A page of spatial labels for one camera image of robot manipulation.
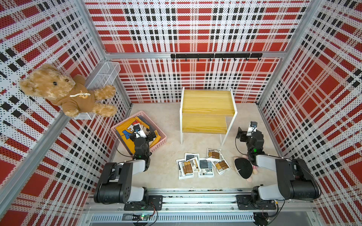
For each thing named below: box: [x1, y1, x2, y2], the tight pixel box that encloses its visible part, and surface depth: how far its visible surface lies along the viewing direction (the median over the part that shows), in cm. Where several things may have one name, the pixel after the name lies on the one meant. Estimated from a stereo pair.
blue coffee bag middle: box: [184, 152, 200, 164], surface depth 91 cm
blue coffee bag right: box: [198, 158, 215, 178], surface depth 86 cm
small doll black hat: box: [233, 157, 254, 179], surface depth 80 cm
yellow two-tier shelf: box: [180, 87, 239, 147], surface depth 80 cm
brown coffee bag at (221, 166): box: [211, 159, 231, 175], surface depth 86 cm
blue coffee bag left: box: [176, 158, 195, 180], surface depth 84 cm
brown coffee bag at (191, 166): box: [178, 156, 202, 177], surface depth 85 cm
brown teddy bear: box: [19, 64, 118, 118], surface depth 54 cm
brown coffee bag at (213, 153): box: [206, 147, 222, 159], surface depth 92 cm
